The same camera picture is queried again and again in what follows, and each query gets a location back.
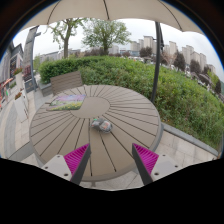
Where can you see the white flower planter box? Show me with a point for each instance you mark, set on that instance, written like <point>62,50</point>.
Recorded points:
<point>20,106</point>
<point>19,78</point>

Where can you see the green trimmed hedge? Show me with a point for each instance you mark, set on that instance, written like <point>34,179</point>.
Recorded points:
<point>133,76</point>

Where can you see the flower print mouse pad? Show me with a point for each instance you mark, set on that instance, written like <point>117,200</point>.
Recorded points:
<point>68,102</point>

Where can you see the brown slatted outdoor chair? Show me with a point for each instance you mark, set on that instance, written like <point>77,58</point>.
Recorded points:
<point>66,81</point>

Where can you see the round leafy green tree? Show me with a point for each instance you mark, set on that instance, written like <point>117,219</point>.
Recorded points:
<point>105,33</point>

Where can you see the tall grey sign pillar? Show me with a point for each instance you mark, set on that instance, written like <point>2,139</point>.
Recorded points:
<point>29,53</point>

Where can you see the transparent computer mouse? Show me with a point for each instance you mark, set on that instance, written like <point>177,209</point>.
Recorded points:
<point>101,125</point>

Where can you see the beige cantilever patio umbrella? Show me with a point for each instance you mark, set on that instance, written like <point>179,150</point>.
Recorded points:
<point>83,8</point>

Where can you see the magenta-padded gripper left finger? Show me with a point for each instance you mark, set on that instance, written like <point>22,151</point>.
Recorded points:
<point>56,165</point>

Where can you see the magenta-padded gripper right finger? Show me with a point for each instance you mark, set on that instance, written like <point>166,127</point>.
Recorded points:
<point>165,165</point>

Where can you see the tree with bare trunk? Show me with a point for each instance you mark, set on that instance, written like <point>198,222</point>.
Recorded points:
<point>66,43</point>

